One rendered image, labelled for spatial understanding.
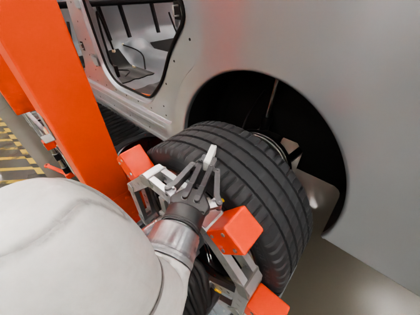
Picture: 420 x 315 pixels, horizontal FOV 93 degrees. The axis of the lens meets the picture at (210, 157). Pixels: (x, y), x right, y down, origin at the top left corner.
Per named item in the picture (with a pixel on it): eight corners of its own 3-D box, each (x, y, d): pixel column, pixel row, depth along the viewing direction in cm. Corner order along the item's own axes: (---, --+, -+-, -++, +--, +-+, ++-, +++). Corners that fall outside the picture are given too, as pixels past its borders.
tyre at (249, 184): (200, 80, 67) (172, 172, 120) (140, 104, 54) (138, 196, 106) (369, 230, 54) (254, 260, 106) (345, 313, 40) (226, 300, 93)
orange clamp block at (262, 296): (257, 289, 61) (284, 313, 57) (242, 313, 57) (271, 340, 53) (260, 280, 57) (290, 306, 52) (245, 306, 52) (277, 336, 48)
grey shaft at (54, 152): (75, 177, 203) (49, 136, 170) (69, 180, 200) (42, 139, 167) (72, 173, 207) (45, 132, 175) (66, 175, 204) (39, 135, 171)
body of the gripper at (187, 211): (159, 232, 40) (177, 195, 46) (199, 245, 38) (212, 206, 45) (154, 213, 35) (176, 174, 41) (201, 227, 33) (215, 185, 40)
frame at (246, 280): (246, 312, 76) (277, 245, 41) (236, 329, 72) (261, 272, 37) (157, 227, 103) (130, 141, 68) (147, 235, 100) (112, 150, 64)
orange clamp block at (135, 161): (155, 165, 67) (140, 143, 66) (134, 179, 62) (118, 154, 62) (149, 169, 73) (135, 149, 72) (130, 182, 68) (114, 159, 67)
